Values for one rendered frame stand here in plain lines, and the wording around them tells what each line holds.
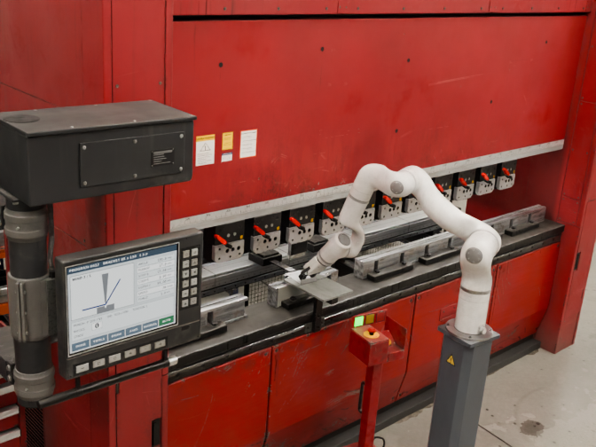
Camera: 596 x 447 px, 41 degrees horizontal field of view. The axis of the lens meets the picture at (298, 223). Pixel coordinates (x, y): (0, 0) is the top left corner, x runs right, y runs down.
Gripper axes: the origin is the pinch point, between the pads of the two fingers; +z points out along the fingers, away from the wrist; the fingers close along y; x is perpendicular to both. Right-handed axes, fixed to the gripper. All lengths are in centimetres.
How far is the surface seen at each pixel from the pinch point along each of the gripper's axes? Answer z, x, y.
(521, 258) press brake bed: 17, 23, -171
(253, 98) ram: -59, -56, 33
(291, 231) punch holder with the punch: -13.5, -16.8, 7.8
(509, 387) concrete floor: 64, 83, -156
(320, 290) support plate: -5.5, 10.2, 2.3
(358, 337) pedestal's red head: 5.5, 33.4, -14.1
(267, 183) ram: -32, -33, 23
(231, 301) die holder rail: 8.5, -1.6, 37.1
